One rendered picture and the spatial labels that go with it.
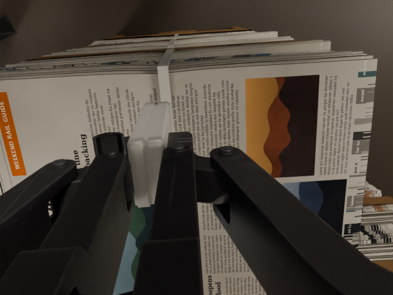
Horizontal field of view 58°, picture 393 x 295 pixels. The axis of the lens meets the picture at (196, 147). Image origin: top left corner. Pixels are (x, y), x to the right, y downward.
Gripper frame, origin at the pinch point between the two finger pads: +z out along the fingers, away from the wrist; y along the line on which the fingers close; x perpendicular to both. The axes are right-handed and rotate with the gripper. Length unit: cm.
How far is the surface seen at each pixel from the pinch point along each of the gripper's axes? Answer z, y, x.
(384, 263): 36, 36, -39
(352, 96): 13.2, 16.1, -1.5
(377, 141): 96, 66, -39
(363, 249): 39, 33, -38
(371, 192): 61, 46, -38
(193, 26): 96, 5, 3
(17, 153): 13.2, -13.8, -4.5
